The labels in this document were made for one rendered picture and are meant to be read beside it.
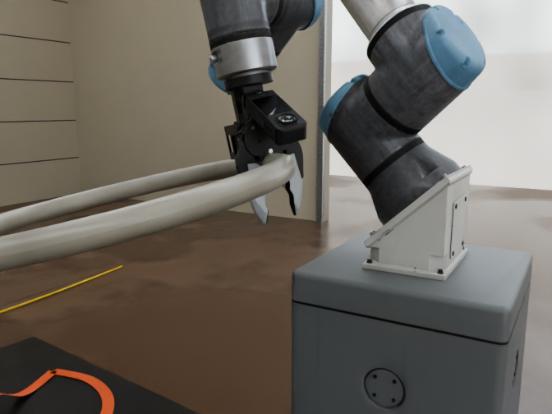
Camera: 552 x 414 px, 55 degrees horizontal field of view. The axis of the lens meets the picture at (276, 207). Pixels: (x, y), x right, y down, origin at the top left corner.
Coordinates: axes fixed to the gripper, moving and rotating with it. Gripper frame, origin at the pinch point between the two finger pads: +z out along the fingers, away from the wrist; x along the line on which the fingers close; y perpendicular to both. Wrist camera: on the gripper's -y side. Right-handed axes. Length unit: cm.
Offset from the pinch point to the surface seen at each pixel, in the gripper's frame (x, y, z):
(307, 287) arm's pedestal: -9.8, 18.2, 19.1
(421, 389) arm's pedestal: -20.1, 1.5, 37.7
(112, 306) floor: 14, 251, 74
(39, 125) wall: 24, 664, -68
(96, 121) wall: -44, 664, -59
